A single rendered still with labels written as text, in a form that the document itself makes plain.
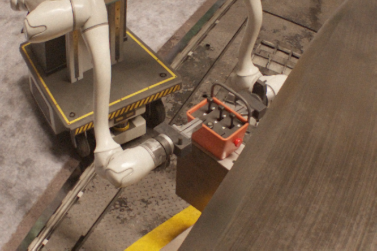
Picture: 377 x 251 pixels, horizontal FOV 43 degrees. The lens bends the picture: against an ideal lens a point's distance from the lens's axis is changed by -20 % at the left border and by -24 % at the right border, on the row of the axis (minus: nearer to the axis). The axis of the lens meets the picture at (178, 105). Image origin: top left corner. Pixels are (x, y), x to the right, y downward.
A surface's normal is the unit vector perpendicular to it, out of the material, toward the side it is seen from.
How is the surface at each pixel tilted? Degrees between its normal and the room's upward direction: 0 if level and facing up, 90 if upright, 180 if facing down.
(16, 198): 0
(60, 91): 0
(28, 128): 0
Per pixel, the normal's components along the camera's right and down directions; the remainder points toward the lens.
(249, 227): 0.03, -0.74
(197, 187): -0.72, 0.45
